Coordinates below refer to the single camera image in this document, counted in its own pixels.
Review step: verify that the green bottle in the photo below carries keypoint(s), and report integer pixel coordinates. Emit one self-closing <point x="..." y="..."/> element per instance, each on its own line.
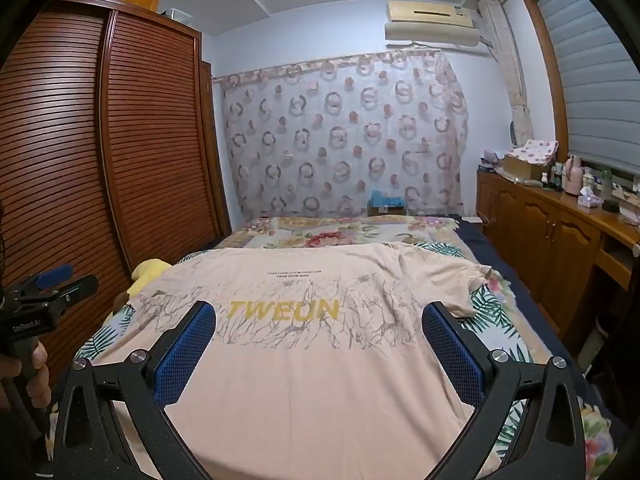
<point x="606" y="185"/>

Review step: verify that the bed with leaf floral cover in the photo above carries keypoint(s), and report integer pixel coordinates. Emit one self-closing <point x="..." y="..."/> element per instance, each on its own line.
<point x="310" y="235"/>

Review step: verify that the grey waste bin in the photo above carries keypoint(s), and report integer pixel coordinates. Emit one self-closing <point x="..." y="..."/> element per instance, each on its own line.
<point x="602" y="337"/>

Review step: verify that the person's left hand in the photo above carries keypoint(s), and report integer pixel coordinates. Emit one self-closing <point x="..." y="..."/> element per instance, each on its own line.
<point x="41" y="375"/>

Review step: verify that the cardboard box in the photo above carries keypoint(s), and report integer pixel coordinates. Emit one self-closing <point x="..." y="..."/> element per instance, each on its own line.
<point x="520" y="169"/>

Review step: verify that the wooden louvered wardrobe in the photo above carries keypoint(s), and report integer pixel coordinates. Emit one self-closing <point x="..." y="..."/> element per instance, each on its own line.
<point x="150" y="135"/>

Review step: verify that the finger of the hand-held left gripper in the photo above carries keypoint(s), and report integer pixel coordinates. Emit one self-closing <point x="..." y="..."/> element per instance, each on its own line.
<point x="75" y="287"/>
<point x="52" y="277"/>

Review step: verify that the box with blue cloth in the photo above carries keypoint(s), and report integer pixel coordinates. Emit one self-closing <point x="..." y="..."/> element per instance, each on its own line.
<point x="387" y="205"/>

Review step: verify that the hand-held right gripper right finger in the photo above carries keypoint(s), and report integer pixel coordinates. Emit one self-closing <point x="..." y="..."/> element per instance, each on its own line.
<point x="452" y="355"/>

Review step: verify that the wooden sideboard cabinet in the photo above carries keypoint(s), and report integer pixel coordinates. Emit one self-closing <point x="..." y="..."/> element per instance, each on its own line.
<point x="545" y="240"/>

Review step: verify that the wooden window frame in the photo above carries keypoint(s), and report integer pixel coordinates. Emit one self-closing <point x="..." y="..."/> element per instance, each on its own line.
<point x="547" y="75"/>

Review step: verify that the pink thermos jug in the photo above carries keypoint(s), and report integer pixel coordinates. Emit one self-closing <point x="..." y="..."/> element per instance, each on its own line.
<point x="573" y="175"/>

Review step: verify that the clear plastic storage box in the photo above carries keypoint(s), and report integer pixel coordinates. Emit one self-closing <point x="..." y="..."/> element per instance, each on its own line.
<point x="176" y="16"/>

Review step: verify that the box with dotted cloth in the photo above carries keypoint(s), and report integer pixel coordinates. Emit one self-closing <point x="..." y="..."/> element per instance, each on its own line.
<point x="535" y="150"/>

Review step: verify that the small round mirror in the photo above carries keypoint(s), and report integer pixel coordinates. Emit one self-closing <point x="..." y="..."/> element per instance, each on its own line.
<point x="514" y="134"/>

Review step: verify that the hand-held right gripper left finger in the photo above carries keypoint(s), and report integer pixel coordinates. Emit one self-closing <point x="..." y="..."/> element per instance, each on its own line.
<point x="186" y="355"/>

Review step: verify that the small black container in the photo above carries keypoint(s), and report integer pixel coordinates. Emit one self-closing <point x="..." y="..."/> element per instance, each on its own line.
<point x="611" y="206"/>

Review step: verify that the yellow plush toy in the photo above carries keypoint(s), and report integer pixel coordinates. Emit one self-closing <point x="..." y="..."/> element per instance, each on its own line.
<point x="147" y="272"/>

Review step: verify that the grey window blind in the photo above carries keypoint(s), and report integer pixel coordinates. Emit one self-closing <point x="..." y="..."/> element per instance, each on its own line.
<point x="595" y="85"/>

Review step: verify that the sheer circle patterned curtain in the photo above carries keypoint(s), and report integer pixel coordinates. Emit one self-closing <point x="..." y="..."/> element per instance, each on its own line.
<point x="350" y="135"/>

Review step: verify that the beige printed t-shirt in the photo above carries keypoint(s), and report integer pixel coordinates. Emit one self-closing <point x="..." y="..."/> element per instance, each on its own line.
<point x="300" y="385"/>

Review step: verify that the palm leaf printed blanket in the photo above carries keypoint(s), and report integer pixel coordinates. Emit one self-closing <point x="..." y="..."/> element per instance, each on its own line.
<point x="492" y="305"/>

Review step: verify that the tied beige window curtain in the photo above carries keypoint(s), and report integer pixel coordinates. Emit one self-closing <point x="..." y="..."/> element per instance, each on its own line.
<point x="517" y="90"/>

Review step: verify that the beige wall air conditioner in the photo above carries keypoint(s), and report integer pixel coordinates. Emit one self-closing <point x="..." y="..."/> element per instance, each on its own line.
<point x="430" y="30"/>

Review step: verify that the purple storage case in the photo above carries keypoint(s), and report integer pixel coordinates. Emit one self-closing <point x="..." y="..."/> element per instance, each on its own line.
<point x="490" y="160"/>

